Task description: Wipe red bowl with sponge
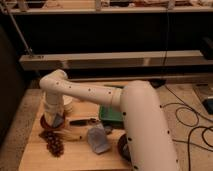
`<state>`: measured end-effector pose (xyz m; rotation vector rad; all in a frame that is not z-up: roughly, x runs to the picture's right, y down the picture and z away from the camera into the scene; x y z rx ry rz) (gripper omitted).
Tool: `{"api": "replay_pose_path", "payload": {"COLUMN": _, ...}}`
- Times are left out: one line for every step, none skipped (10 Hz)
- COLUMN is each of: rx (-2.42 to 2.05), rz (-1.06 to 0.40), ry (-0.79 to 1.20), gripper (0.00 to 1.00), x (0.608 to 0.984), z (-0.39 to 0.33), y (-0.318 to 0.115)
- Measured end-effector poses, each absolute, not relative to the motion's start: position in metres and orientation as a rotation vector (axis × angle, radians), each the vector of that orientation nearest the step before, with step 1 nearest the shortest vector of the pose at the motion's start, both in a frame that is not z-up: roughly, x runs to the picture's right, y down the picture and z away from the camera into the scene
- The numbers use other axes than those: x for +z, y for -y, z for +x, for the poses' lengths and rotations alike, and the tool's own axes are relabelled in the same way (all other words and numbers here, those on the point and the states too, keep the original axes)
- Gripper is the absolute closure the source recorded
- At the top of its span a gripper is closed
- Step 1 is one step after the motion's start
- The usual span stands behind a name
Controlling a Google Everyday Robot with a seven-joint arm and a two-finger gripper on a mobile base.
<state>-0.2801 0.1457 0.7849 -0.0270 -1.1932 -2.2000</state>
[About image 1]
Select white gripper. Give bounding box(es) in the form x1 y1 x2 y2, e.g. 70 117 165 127
43 100 64 129

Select blue-grey sponge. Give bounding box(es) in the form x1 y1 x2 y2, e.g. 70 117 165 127
52 115 64 128

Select red bowl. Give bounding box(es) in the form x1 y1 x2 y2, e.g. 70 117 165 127
40 112 65 131

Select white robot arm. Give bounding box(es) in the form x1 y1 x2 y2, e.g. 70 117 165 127
39 69 180 171

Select dark round bowl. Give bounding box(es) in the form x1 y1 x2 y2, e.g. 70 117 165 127
117 134 131 162

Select white cup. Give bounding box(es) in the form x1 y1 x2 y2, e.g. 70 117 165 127
63 95 73 113

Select bunch of dark grapes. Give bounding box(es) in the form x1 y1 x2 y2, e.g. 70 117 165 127
39 131 64 157

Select wooden spoon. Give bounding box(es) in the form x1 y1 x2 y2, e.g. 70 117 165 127
55 129 85 141

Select blue-grey crumpled cloth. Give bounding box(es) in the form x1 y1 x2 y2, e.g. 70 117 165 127
87 127 111 154

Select green tray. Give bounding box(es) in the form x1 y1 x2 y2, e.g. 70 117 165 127
98 84 125 125

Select grey metal diagonal rod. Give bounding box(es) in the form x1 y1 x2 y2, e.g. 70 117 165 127
1 0 44 59

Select white lower shelf beam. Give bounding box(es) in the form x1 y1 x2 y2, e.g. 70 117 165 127
19 50 213 70

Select white shelf beam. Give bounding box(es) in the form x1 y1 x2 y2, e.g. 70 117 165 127
19 50 213 70
0 0 213 14

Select white upper shelf beam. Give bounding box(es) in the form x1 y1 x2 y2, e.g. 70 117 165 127
0 0 213 14

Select dark box on floor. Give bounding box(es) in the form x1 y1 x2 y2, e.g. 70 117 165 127
194 83 213 115

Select black floor cables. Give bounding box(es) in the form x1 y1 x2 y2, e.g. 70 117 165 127
161 83 213 171

